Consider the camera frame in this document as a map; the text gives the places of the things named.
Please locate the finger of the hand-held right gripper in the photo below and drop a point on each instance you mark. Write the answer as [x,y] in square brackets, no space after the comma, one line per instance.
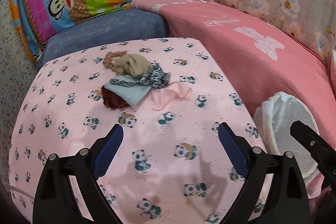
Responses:
[312,142]

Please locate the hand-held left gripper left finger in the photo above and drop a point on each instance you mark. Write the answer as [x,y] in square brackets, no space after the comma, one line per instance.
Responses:
[110,150]

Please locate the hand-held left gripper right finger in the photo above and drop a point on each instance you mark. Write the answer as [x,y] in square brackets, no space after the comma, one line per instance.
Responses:
[232,150]

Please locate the white bag lined trash bin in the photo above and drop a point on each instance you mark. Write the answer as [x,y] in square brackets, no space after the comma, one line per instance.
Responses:
[283,124]

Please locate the dark red cloth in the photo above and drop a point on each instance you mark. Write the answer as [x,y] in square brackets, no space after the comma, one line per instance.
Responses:
[113,102]

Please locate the light teal cloth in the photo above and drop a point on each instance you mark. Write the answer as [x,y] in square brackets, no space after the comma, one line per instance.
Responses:
[128,92]

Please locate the light pink cloth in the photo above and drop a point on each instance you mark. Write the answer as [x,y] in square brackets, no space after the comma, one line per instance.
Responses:
[168,95]

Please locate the leopard print cloth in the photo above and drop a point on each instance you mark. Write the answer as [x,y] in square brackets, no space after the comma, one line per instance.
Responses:
[157,78]

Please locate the beige cloth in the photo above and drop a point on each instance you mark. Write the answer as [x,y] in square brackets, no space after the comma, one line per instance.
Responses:
[132,65]

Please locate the brown lace cloth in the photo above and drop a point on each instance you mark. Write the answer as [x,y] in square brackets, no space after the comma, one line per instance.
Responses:
[109,60]

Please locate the pink panda print sheet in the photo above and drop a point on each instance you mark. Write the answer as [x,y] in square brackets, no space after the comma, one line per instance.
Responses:
[162,134]

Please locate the pink floral pillow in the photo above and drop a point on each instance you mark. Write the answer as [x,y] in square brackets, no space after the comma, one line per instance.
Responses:
[333,64]

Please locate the pink fleece blanket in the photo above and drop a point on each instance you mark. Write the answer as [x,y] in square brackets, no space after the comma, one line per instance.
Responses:
[236,50]

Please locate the blue sofa cushion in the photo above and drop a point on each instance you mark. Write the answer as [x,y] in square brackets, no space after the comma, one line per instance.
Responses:
[105,27]

